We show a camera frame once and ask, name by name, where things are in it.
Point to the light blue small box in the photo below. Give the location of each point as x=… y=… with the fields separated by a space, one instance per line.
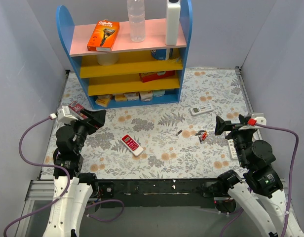
x=158 y=93

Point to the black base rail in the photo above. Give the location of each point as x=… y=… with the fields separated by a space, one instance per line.
x=203 y=193

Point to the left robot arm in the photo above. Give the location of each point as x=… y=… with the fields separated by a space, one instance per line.
x=72 y=188

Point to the red flat box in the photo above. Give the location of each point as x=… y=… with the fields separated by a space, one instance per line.
x=147 y=77

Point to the blue wooden shelf unit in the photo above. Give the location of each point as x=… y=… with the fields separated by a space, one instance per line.
x=134 y=58

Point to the white plastic bottle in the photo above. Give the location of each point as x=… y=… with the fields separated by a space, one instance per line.
x=173 y=8

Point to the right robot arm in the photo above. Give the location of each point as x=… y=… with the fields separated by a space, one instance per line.
x=260 y=192

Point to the orange razor box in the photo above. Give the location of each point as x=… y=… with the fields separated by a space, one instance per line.
x=103 y=36

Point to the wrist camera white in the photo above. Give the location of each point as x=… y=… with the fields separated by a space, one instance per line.
x=252 y=121
x=63 y=115

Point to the blue round tin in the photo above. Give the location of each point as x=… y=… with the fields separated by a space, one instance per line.
x=161 y=54

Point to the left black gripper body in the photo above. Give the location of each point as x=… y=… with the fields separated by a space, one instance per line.
x=87 y=122

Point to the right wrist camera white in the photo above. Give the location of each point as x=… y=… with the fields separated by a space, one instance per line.
x=252 y=121

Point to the red white remote control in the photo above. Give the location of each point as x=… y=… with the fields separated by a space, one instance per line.
x=132 y=145

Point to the white long remote control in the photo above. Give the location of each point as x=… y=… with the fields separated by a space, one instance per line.
x=232 y=150

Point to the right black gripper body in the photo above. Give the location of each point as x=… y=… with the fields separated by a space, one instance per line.
x=234 y=130

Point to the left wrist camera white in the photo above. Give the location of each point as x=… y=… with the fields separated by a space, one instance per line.
x=63 y=115

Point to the clear plastic bottle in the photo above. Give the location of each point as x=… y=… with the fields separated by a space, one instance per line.
x=136 y=15

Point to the red toothpaste box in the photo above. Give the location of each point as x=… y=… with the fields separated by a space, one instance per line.
x=75 y=109

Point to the yellow small box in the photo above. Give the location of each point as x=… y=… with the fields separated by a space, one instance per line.
x=103 y=100

